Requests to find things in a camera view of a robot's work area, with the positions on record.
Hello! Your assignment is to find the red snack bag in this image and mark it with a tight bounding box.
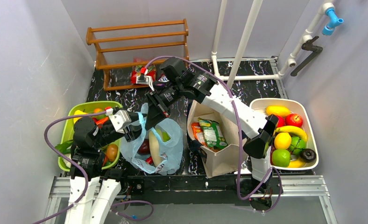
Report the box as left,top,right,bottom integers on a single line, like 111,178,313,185
130,64,157,85

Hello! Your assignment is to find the green Fox's candy bag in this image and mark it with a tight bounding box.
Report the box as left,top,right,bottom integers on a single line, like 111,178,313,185
198,118,228,152

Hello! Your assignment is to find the yellow mango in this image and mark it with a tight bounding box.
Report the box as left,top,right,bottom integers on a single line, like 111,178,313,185
266,105,291,118

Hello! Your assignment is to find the red peach apple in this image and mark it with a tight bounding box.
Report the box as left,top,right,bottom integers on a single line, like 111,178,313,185
285,113,304,127

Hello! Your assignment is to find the white fruit tray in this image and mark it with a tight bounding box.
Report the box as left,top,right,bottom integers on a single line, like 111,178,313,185
250,98,319,171

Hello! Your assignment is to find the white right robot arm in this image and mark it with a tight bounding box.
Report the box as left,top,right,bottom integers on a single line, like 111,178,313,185
142,56,278,183

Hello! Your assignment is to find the brown potato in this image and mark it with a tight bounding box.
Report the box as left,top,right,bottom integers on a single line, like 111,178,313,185
106,144,119,162

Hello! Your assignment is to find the yellow bell pepper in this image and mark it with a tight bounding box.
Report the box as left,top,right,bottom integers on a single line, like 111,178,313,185
73,110,87,124

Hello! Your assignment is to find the light blue plastic bag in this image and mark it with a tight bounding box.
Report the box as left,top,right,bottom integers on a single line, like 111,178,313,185
120,103,184,175

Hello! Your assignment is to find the wooden shelf rack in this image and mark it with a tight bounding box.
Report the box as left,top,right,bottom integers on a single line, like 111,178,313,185
85,19,189,91

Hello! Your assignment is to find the red chili pepper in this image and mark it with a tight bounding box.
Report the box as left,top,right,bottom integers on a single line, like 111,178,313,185
145,156,154,165

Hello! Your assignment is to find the green orange mango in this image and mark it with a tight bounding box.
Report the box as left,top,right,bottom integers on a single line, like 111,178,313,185
93,108,106,120

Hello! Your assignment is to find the beige canvas tote bag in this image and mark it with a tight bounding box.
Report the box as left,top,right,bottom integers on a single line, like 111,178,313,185
187,101,247,178

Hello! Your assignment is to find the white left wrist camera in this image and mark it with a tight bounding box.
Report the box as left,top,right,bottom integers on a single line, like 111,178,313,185
106,107,132,133

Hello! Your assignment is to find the blue pipe valve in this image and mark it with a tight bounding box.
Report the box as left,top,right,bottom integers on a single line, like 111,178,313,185
322,8,344,36

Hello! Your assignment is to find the yellow banana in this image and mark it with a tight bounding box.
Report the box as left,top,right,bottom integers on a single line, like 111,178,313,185
271,126,307,168

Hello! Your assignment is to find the white radish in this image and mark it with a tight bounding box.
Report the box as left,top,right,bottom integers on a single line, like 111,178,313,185
149,128,163,167

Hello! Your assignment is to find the orange snack bag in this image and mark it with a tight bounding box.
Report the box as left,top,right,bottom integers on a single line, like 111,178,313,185
191,122,207,146

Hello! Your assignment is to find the dark red apple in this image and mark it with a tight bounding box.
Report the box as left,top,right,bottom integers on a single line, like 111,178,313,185
137,139,150,155

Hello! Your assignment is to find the white pvc pipe frame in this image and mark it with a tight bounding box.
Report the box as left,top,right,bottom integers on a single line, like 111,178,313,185
211,0,335,87

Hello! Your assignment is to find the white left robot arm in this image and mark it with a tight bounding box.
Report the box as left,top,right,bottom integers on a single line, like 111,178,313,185
65,110,142,224

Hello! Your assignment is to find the dark mangosteen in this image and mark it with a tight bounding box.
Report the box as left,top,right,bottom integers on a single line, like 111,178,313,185
299,148,317,163

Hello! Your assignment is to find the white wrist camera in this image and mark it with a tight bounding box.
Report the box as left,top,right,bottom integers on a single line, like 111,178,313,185
135,67,156,91
106,107,132,133

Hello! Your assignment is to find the green lettuce leaf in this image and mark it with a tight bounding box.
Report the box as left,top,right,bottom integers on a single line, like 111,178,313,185
55,140,73,154

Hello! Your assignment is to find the green custard apple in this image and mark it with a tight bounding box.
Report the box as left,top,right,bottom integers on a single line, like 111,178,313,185
162,131,171,142
288,136,306,155

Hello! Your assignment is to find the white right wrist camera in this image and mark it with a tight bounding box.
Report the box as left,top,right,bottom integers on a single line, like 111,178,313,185
135,67,156,91

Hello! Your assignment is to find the purple Fox's candy bag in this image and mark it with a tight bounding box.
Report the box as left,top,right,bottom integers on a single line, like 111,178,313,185
158,73,169,83

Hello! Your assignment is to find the orange carrot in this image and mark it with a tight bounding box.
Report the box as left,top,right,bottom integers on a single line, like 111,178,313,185
96,117,109,126

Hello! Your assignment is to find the green vegetable basket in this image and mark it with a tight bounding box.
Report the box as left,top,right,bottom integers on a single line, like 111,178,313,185
58,101,122,172

